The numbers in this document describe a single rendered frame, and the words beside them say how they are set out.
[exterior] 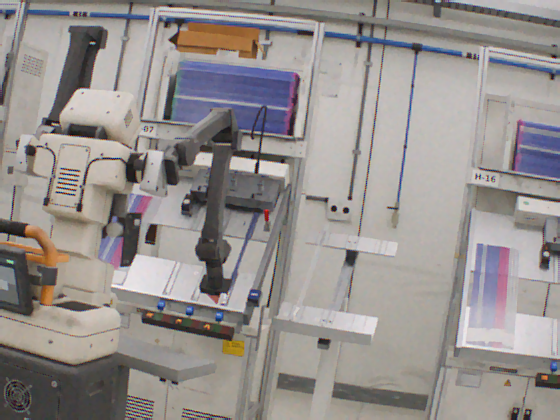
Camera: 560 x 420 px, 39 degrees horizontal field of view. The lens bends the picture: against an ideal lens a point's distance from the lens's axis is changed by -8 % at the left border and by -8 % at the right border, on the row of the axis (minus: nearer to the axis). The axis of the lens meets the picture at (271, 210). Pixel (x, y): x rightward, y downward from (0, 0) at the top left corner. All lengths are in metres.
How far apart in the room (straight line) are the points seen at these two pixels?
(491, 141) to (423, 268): 1.49
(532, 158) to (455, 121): 1.56
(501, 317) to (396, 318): 1.92
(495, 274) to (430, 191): 1.76
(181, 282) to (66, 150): 0.96
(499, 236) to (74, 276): 1.73
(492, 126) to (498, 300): 0.84
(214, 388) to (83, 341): 1.49
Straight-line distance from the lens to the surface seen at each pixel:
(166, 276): 3.15
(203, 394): 3.42
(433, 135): 4.89
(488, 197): 3.56
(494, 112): 3.59
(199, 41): 3.92
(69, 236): 2.38
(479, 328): 3.01
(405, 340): 4.93
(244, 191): 3.37
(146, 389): 3.49
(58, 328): 1.98
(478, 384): 3.30
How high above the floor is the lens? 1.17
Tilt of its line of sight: 1 degrees down
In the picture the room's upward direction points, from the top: 8 degrees clockwise
